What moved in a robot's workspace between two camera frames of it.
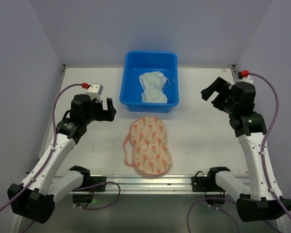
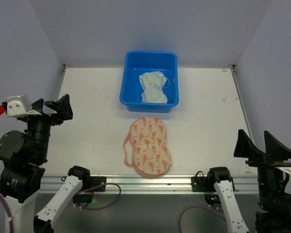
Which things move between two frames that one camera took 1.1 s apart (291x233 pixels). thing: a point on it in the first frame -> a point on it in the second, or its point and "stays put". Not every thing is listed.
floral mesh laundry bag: x=151 y=158 stays put
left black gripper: x=102 y=112 -> x=43 y=117
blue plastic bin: x=136 y=62 stays put
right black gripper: x=218 y=97 -> x=266 y=163
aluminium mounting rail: x=172 y=183 stays put
